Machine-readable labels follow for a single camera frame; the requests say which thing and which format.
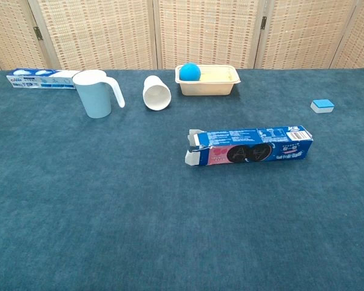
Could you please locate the blue cookie box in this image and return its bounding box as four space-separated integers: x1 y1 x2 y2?
184 125 314 167

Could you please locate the blue white toothpaste box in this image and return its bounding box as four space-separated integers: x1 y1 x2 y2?
6 68 81 90

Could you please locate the white paper cup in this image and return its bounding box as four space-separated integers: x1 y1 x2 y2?
142 75 172 112

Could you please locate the beige plastic food container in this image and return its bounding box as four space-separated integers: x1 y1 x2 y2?
175 64 241 96

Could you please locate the blue ball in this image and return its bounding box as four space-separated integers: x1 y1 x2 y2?
178 62 201 82

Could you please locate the blue white sponge block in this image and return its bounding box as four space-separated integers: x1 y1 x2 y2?
310 99 335 115

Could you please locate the light blue mug white handle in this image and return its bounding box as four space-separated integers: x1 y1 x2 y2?
72 69 126 119

